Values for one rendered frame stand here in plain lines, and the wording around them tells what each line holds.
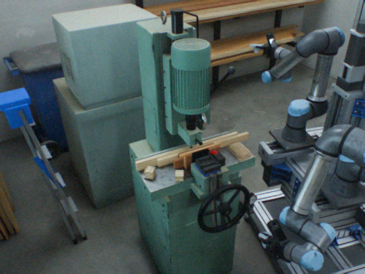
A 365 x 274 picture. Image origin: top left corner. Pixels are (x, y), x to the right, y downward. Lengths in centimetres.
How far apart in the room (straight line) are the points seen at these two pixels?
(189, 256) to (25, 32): 255
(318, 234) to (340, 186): 44
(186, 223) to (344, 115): 98
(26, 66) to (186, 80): 184
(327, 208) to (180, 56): 103
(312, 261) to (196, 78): 87
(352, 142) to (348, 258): 122
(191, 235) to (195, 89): 83
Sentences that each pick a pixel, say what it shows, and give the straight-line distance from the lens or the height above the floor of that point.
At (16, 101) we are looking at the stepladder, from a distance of 208.
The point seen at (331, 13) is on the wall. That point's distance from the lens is 523.
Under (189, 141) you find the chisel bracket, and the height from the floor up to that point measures 103.
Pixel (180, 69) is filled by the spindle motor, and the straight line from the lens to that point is 155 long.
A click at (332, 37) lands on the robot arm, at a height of 143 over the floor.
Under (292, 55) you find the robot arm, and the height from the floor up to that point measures 131.
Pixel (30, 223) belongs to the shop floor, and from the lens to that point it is 301.
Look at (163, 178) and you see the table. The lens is 173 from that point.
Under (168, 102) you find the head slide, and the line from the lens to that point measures 178.
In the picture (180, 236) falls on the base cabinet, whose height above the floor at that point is 52.
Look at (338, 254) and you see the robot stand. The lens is 243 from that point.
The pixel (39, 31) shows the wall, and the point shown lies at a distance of 372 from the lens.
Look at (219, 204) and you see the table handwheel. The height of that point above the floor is 83.
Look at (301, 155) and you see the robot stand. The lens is 226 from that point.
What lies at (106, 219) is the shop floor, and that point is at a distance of 284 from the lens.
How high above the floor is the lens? 201
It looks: 34 degrees down
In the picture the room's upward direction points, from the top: 1 degrees counter-clockwise
